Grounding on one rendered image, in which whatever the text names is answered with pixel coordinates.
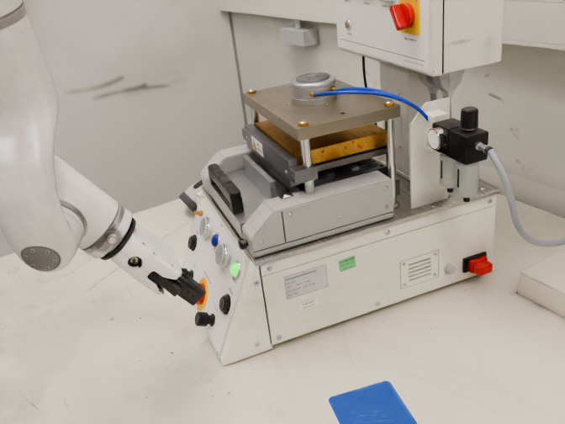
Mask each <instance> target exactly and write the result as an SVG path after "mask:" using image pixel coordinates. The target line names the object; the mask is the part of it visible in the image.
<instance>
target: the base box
mask: <svg viewBox="0 0 565 424"><path fill-rule="evenodd" d="M495 209H496V194H495V195H492V196H489V197H487V198H484V199H479V200H476V201H472V202H470V203H467V204H462V205H459V206H456V207H453V208H450V209H445V210H442V211H439V212H436V213H434V214H430V215H426V216H422V217H420V218H417V219H413V220H409V221H405V222H403V223H400V224H397V225H392V226H389V227H386V228H383V229H381V230H377V231H373V232H369V233H367V234H364V235H360V236H356V237H352V238H350V239H347V240H344V241H339V242H336V243H333V244H330V245H327V246H323V247H319V248H316V249H314V250H310V251H307V252H302V253H299V254H297V255H293V256H291V257H285V258H283V259H280V260H276V261H274V262H270V263H266V264H263V265H261V266H257V267H256V266H255V265H254V263H253V262H252V260H251V259H250V261H249V264H248V267H247V270H246V275H245V278H244V281H243V284H242V286H241V290H240V294H239V297H238V300H237V303H236V306H235V311H234V314H233V316H232V320H231V323H230V327H229V330H228V333H227V336H226V339H225V342H224V346H223V350H222V353H221V355H220V361H221V363H222V364H223V365H224V366H225V365H227V364H229V363H233V362H236V361H239V360H241V359H244V358H248V357H250V356H253V355H256V354H258V353H261V352H265V351H268V350H271V349H273V347H272V345H275V344H278V343H280V342H285V341H287V340H290V339H292V338H295V337H299V336H302V335H304V334H307V333H310V332H312V331H317V330H319V329H321V328H324V327H327V326H331V325H334V324H336V323H339V322H342V321H345V320H348V319H351V318H353V317H356V316H359V315H363V314H366V313H368V312H370V311H373V310H377V309H380V308H383V307H385V306H388V305H392V304H394V303H397V302H399V301H402V300H405V299H409V298H412V297H415V296H417V295H419V294H423V293H426V292H429V291H431V290H434V289H438V288H441V287H444V286H446V285H448V284H453V283H455V282H458V281H461V280H463V279H466V278H470V277H472V276H475V275H478V276H482V275H484V274H487V273H491V272H492V270H493V252H494V223H495Z"/></svg>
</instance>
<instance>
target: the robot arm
mask: <svg viewBox="0 0 565 424"><path fill-rule="evenodd" d="M58 113H59V102H58V96H57V92H56V89H55V84H54V82H53V79H52V76H51V74H50V71H49V68H48V66H47V64H46V61H45V58H44V55H43V52H42V50H41V48H40V44H39V41H38V40H37V37H36V34H35V32H34V29H33V26H32V24H31V22H30V19H29V15H28V13H27V11H26V8H25V6H24V2H23V0H0V228H1V230H2V232H3V234H4V235H5V237H6V239H7V240H8V243H9V244H10V246H11V247H12V248H13V250H14V251H15V253H16V254H17V255H18V257H19V258H20V259H21V260H22V261H23V262H24V263H25V264H27V265H28V266H29V267H31V268H33V269H35V270H37V271H40V272H44V273H52V272H56V271H59V270H61V269H63V268H64V267H65V266H67V265H68V264H69V263H70V262H71V260H72V259H73V258H74V256H75V255H76V253H77V249H78V247H79V248H80V249H82V250H83V251H84V252H85V253H86V254H87V255H88V256H91V257H94V258H96V259H97V258H101V259H102V260H108V259H111V260H112V261H113V262H114V263H116V264H117V265H118V266H119V267H120V268H122V269H123V270H124V271H125V272H126V273H128V274H129V275H130V276H132V277H133V278H135V279H136V280H137V281H139V282H140V283H141V284H143V285H144V286H146V288H148V289H150V290H152V291H153V292H155V293H157V294H164V289H165V290H166V291H168V292H169V293H170V294H172V295H173V296H174V297H176V296H177V295H178V296H179V297H181V298H182V299H184V300H185V301H187V302H188V303H189V304H190V305H195V304H196V303H197V302H198V301H199V300H200V299H201V298H202V297H203V296H204V295H205V294H206V291H205V289H204V286H203V285H201V284H199V283H198V282H197V281H195V280H194V279H193V278H191V277H190V276H188V275H187V276H186V274H185V273H184V272H183V271H182V269H181V266H180V264H179V261H178V260H177V256H176V254H175V252H174V251H173V249H172V248H171V247H170V246H169V245H168V244H166V243H165V242H164V241H163V240H161V239H160V238H158V237H157V236H155V235H153V234H152V233H150V232H149V231H148V230H146V229H145V228H143V227H142V226H140V225H138V224H136V221H135V219H134V218H133V217H132V214H131V212H130V211H129V210H127V209H126V208H125V207H124V206H123V205H121V204H120V203H118V202H117V201H116V200H114V199H113V198H111V197H110V196H109V195H107V194H106V193H105V192H104V191H103V190H102V189H100V188H99V187H97V186H96V185H95V184H93V183H92V182H90V181H89V180H88V179H86V178H85V177H84V176H83V175H81V174H80V173H79V172H78V171H76V170H75V169H74V168H72V167H71V166H69V165H68V164H67V163H66V162H64V161H63V160H61V159H60V158H59V157H58V156H57V155H55V132H56V126H57V119H58ZM185 276H186V277H185ZM184 277H185V278H184ZM163 288H164V289H163Z"/></svg>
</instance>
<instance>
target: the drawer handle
mask: <svg viewBox="0 0 565 424"><path fill-rule="evenodd" d="M208 170H209V181H210V184H211V185H212V186H214V185H217V186H218V187H219V189H220V190H221V192H222V193H223V194H224V196H225V197H226V198H227V199H228V200H229V202H230V208H231V212H232V213H233V214H237V213H240V212H243V211H244V206H243V201H242V197H241V194H240V190H239V189H238V188H237V187H236V186H235V184H234V183H233V182H232V181H231V180H230V178H229V177H228V176H227V175H226V174H225V173H224V171H223V170H222V169H221V168H220V167H219V165H218V164H216V163H215V164H210V165H209V166H208Z"/></svg>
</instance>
